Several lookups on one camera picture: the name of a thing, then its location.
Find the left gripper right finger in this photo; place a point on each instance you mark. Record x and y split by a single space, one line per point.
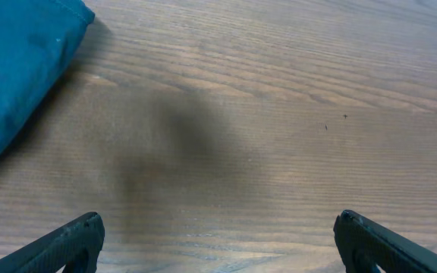
367 247

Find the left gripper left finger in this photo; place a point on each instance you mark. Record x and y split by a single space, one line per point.
72 248

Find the folded navy blue shorts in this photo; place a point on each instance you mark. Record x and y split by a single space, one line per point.
38 39

